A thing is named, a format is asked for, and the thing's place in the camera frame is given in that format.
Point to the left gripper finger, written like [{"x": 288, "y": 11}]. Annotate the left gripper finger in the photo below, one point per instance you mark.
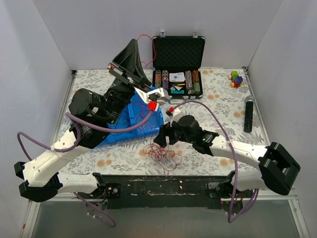
[
  {"x": 127, "y": 58},
  {"x": 143, "y": 78}
]

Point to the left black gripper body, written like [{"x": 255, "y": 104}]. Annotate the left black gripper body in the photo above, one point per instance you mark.
[{"x": 128, "y": 77}]

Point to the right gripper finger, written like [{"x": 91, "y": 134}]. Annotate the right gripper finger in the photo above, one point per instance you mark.
[
  {"x": 174, "y": 134},
  {"x": 160, "y": 139}
]

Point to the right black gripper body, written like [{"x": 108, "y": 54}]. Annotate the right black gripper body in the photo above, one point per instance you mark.
[{"x": 167, "y": 134}]

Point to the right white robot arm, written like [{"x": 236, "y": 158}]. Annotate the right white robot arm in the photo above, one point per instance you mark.
[{"x": 273, "y": 167}]

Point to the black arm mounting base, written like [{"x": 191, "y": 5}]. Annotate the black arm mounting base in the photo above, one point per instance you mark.
[{"x": 161, "y": 191}]

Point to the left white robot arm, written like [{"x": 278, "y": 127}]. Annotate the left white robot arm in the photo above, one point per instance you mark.
[{"x": 42, "y": 179}]

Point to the blue plastic divided bin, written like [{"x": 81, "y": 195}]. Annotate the blue plastic divided bin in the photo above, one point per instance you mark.
[{"x": 132, "y": 114}]

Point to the playing card deck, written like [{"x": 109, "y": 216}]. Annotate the playing card deck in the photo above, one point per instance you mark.
[{"x": 177, "y": 77}]

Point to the black poker chip case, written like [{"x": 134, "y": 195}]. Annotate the black poker chip case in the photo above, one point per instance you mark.
[{"x": 173, "y": 54}]

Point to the floral table mat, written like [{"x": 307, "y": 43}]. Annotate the floral table mat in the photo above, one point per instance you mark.
[{"x": 222, "y": 110}]

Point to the colourful toy block train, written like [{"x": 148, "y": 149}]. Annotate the colourful toy block train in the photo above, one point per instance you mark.
[{"x": 236, "y": 79}]

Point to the black handheld microphone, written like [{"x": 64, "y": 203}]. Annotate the black handheld microphone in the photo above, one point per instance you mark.
[{"x": 248, "y": 122}]

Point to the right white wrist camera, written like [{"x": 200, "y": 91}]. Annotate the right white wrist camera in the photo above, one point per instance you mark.
[{"x": 174, "y": 114}]

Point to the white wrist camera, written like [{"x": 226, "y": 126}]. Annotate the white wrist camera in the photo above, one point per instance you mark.
[
  {"x": 154, "y": 98},
  {"x": 174, "y": 114}
]

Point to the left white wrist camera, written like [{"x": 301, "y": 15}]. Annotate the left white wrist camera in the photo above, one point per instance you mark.
[{"x": 154, "y": 98}]

